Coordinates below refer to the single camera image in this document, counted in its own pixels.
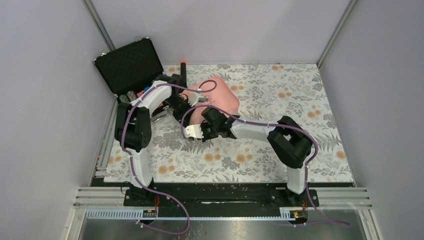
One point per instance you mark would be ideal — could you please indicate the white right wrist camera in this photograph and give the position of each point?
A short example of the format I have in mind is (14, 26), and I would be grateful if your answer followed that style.
(193, 131)

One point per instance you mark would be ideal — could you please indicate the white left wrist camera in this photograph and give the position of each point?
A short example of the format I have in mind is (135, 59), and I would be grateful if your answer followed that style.
(196, 98)

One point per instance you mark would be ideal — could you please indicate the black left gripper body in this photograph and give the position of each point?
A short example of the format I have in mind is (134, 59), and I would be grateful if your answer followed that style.
(178, 104)

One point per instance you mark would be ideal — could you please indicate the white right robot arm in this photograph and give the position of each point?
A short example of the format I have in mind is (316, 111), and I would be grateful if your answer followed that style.
(293, 146)

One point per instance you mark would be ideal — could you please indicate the black poker chip case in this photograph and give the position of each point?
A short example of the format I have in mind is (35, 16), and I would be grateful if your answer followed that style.
(131, 67)

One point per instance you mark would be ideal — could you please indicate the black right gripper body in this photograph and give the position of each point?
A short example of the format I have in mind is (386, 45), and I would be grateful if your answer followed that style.
(209, 131)

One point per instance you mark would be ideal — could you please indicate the pink medicine kit bag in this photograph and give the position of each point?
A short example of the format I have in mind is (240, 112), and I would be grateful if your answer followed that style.
(221, 97)

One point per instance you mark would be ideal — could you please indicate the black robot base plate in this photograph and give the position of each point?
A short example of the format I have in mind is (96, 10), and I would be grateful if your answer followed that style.
(214, 200)

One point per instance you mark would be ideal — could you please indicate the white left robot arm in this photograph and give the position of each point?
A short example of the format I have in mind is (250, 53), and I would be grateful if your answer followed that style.
(133, 127)

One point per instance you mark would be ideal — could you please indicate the black orange-tipped thermometer pen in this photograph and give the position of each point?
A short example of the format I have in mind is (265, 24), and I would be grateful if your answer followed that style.
(183, 69)

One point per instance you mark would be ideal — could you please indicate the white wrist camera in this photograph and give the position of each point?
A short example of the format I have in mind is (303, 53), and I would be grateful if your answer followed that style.
(193, 131)
(196, 98)

